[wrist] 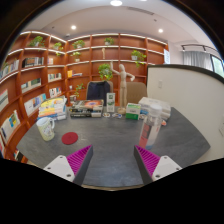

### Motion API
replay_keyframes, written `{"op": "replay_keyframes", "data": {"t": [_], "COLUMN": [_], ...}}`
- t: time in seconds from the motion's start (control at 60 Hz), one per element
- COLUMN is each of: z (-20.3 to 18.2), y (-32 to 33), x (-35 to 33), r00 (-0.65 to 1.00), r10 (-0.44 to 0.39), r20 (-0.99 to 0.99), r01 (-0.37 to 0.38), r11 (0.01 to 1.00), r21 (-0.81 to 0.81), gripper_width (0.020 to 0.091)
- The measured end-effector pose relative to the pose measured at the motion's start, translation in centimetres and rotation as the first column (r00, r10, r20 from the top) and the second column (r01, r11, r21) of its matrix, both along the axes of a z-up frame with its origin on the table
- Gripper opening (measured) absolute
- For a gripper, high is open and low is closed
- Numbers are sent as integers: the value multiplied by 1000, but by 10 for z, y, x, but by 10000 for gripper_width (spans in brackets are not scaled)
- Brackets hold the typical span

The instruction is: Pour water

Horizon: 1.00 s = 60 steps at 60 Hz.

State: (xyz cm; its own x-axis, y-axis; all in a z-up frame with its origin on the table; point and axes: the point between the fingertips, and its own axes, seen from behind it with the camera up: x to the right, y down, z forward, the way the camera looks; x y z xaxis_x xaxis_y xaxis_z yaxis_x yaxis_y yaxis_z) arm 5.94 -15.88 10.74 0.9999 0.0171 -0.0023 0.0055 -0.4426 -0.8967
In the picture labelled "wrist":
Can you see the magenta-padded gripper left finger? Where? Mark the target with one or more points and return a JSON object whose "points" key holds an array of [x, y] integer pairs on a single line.
{"points": [[60, 166]]}

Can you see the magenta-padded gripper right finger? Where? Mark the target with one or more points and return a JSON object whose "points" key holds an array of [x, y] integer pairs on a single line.
{"points": [[165, 166]]}

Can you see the clear plastic water bottle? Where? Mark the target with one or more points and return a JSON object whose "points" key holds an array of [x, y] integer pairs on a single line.
{"points": [[150, 130]]}

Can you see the flat round red coaster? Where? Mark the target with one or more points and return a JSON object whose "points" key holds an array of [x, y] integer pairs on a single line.
{"points": [[70, 138]]}

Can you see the yellow striped ceramic mug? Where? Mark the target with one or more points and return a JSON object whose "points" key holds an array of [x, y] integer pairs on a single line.
{"points": [[45, 128]]}

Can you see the small round printed sticker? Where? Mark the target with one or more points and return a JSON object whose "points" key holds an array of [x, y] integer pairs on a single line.
{"points": [[142, 116], [163, 122], [116, 115], [106, 115]]}

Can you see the stack of colourful books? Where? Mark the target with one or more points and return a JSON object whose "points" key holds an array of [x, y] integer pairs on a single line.
{"points": [[51, 108]]}

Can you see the small green white box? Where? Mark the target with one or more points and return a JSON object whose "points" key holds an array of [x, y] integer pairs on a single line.
{"points": [[133, 111]]}

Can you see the stack of dark books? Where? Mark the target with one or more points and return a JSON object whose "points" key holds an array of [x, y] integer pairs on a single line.
{"points": [[86, 108]]}

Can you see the white partition with dark top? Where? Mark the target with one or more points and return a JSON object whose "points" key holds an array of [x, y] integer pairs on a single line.
{"points": [[190, 96]]}

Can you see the tan chair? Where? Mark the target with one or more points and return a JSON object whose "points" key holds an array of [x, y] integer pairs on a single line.
{"points": [[136, 92]]}

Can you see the tall green white carton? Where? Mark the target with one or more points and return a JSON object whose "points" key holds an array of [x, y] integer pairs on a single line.
{"points": [[110, 102]]}

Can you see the dark blue chair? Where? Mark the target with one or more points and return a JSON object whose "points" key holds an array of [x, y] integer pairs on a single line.
{"points": [[98, 91]]}

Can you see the wooden artist mannequin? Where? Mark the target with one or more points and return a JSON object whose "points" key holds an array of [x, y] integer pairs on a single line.
{"points": [[123, 83]]}

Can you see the orange wooden shelf unit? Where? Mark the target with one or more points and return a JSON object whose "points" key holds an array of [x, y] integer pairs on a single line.
{"points": [[83, 68]]}

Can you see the grey curtain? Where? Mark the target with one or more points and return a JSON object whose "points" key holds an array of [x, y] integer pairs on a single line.
{"points": [[196, 60]]}

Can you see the black ceiling track rail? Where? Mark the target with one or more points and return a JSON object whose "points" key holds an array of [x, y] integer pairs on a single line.
{"points": [[196, 46]]}

